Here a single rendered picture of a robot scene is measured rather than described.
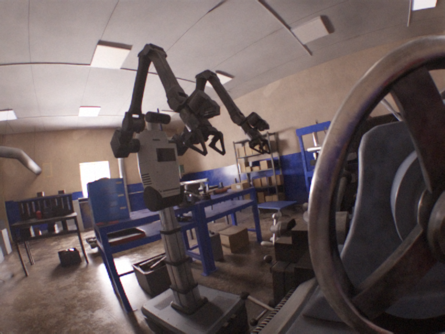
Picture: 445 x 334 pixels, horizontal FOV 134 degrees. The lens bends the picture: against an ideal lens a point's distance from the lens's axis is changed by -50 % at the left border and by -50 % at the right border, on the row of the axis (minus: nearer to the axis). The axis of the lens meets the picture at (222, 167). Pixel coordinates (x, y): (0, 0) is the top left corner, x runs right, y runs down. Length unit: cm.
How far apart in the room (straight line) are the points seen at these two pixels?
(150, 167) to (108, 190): 88
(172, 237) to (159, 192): 29
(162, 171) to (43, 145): 641
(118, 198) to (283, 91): 466
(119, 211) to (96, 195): 26
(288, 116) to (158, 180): 444
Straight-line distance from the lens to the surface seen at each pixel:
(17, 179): 729
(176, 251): 121
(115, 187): 190
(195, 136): 57
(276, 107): 537
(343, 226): 25
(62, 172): 704
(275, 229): 83
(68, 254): 369
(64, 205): 405
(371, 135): 20
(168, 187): 111
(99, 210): 187
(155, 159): 108
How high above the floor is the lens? 114
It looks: 2 degrees up
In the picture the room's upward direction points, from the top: 9 degrees counter-clockwise
